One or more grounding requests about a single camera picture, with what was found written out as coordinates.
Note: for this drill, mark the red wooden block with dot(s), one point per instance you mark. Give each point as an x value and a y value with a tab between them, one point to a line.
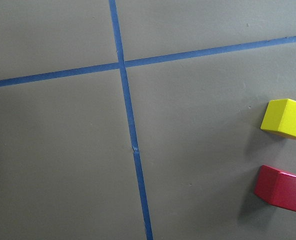
276	187

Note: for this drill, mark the yellow wooden block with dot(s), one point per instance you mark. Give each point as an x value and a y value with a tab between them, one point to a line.
280	118

